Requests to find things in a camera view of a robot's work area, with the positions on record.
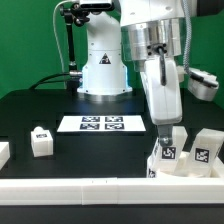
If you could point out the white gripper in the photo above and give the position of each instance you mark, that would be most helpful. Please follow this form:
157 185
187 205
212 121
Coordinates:
164 101

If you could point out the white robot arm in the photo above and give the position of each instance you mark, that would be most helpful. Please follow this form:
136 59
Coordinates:
154 34

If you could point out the white marker sheet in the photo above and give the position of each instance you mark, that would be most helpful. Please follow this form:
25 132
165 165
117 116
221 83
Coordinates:
109 123

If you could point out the white left barrier block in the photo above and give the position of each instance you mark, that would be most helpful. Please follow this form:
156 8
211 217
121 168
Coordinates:
4 153

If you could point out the white front barrier wall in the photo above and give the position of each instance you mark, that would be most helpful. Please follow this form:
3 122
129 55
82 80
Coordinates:
112 191

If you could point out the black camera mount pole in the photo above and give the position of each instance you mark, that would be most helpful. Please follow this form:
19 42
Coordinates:
74 15

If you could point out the black camera on mount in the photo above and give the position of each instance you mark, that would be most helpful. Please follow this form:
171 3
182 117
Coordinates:
96 4

